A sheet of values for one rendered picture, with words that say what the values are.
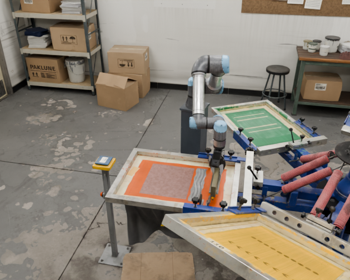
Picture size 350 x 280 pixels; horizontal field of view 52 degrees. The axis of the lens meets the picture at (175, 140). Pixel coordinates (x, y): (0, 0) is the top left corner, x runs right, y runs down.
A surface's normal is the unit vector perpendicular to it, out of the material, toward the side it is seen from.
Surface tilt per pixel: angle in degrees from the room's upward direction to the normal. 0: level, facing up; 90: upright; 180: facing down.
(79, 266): 0
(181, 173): 0
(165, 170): 0
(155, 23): 90
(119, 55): 89
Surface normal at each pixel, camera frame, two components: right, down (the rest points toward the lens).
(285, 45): -0.21, 0.49
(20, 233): 0.00, -0.86
